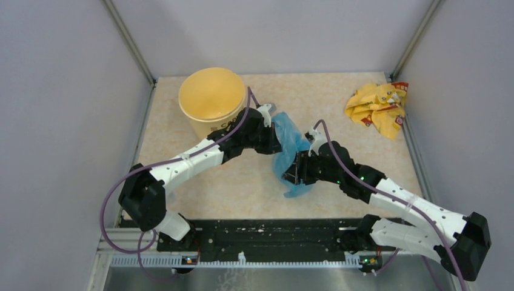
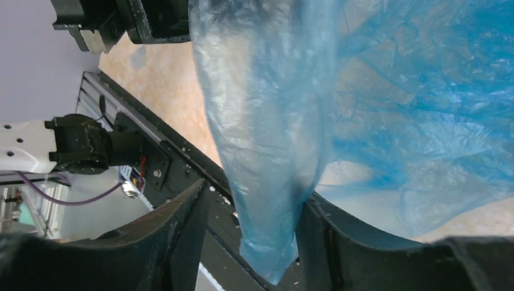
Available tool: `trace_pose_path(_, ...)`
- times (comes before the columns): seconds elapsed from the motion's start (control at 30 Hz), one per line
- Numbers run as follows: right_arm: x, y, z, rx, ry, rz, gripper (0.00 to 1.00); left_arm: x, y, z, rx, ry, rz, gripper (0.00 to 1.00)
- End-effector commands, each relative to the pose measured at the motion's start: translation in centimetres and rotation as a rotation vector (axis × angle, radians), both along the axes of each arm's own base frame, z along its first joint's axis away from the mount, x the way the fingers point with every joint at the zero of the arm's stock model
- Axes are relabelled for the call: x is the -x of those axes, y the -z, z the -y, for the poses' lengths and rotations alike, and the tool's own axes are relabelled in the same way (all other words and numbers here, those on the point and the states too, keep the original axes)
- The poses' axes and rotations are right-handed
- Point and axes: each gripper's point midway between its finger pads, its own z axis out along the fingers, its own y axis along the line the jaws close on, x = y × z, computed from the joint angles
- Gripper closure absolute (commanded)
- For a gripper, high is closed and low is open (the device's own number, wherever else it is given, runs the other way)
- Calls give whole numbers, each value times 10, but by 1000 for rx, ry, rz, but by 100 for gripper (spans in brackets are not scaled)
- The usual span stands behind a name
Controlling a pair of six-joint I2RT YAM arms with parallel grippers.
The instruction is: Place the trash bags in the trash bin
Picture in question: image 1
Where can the aluminium frame post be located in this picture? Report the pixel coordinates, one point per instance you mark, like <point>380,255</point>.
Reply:
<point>415,39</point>
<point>128,40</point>

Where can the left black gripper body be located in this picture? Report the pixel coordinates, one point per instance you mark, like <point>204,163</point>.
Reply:
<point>262,140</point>

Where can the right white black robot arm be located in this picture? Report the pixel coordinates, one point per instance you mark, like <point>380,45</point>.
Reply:
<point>442,235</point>

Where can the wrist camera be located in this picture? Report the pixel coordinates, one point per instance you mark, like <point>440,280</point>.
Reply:
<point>267,111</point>
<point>316,139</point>

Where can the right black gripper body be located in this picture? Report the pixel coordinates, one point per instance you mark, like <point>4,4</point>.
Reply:
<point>314,170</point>

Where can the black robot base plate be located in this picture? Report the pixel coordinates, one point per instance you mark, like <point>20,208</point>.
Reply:
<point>272,240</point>

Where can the blue plastic trash bag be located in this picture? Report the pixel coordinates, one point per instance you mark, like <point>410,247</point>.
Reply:
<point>291,142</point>

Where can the yellow crumpled snack bag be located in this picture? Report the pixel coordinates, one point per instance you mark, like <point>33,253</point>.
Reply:
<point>380,105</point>

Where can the left aluminium frame post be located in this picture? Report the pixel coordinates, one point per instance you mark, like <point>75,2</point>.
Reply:
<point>128,40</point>

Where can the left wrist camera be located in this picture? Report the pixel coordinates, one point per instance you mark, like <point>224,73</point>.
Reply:
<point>267,111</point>

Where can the right aluminium frame post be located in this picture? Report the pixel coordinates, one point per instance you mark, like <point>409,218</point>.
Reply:
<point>415,39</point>

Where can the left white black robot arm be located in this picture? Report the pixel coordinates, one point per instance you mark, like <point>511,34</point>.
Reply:
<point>145,192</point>

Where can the white slotted cable duct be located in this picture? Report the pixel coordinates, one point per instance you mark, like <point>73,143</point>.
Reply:
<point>185,262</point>

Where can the yellow capybara trash bin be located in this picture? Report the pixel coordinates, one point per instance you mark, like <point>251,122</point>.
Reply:
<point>211,98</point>

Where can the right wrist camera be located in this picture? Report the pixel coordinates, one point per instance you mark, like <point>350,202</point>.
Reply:
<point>316,139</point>

